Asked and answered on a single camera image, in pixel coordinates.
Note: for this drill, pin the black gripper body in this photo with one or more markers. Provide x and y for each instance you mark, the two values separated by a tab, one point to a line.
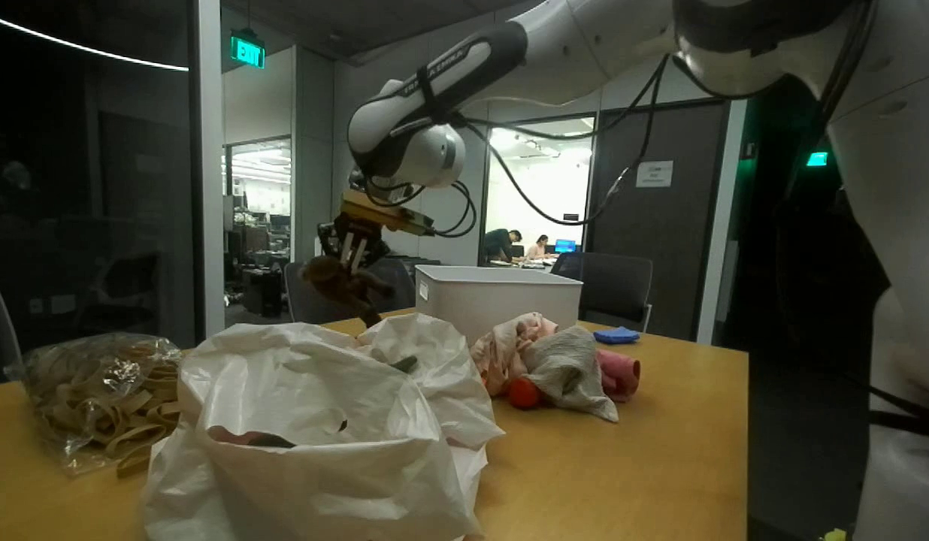
357	233

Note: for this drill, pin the brown plush animal toy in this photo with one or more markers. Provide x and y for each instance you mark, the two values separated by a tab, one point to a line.
339	290

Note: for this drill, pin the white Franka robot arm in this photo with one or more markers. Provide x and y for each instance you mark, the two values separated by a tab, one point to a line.
483	49

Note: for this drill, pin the white plastic carrier bag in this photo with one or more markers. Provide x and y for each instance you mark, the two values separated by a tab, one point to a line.
313	471

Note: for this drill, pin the clear bag of rubber bands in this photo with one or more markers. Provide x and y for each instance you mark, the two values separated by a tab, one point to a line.
105	400

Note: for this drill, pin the seated person in background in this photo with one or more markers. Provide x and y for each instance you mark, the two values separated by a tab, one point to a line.
498	246
540	247

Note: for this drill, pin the white plastic storage bin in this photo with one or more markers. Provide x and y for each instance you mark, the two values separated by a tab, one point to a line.
504	295

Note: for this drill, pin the peach cloth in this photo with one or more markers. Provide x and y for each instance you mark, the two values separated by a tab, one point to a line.
504	349

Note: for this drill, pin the small red-orange round object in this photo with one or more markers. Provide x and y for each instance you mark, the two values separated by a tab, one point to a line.
526	394

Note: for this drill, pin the green exit sign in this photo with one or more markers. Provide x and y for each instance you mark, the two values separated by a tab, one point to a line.
249	49

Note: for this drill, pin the grey knitted towel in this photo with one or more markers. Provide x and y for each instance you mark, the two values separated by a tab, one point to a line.
572	376

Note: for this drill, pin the black office chair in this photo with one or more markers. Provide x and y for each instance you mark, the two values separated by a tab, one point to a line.
616	286

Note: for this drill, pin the blue sponge cloth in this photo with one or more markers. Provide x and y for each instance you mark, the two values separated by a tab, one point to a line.
617	336

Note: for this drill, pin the white paper on door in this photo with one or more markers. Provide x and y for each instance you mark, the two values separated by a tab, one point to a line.
657	176

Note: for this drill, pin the small green lit sign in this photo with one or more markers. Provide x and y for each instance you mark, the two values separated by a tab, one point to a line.
817	159

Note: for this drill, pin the wrist camera with tan mount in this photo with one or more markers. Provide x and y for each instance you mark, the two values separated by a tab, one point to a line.
384	215

